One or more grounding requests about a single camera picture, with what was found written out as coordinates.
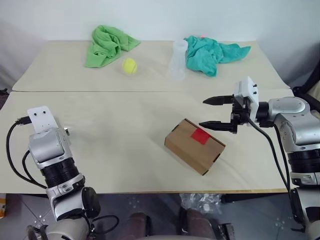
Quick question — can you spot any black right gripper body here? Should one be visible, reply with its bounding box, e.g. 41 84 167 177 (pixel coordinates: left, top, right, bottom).
230 93 251 135

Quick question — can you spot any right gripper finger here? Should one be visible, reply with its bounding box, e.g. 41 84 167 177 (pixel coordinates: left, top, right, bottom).
198 120 233 133
202 94 235 107

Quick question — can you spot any red tape piece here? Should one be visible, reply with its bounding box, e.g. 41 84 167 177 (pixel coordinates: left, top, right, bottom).
190 127 212 146

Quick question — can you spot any brown cardboard box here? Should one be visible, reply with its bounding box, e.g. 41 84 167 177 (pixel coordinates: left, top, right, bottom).
163 118 227 177

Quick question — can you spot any teal cloth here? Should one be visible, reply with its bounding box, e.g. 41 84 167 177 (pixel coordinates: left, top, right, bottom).
183 35 252 78

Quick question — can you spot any clear plastic flask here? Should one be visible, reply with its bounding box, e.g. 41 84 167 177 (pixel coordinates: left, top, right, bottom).
166 39 189 82

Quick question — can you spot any black chair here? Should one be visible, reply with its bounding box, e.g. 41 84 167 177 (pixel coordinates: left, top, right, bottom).
290 65 320 114

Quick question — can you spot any clear crumpled plastic bag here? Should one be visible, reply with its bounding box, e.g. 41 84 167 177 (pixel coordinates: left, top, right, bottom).
179 193 224 215

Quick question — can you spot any yellow tennis ball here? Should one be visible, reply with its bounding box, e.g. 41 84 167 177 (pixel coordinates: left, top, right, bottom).
121 57 138 75

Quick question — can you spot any dark brown rounded shape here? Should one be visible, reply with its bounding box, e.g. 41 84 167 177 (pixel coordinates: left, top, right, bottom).
179 208 221 236
125 212 152 237

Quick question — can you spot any light green cloth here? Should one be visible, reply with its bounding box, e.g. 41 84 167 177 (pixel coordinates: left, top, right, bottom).
84 24 142 69

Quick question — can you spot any orange and white package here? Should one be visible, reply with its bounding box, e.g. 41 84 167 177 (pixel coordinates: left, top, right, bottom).
0 194 7 220

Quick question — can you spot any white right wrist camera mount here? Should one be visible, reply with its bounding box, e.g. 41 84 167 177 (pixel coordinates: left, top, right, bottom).
233 76 261 124

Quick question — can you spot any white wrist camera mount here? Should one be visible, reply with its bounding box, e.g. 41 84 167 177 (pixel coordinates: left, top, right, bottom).
233 76 261 124
26 105 58 134

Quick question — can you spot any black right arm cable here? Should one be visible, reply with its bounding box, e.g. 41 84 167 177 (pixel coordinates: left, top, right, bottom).
244 112 307 229

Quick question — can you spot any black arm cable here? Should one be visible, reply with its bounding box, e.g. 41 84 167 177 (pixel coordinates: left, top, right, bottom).
244 112 307 229
5 115 49 190

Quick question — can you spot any black shoulder cable bundle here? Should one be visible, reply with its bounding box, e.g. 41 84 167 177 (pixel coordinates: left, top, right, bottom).
85 214 120 233

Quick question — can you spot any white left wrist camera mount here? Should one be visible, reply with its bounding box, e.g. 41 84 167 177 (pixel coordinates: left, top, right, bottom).
26 105 58 134

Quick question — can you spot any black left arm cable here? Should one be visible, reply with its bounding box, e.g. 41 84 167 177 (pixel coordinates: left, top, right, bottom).
5 115 49 190

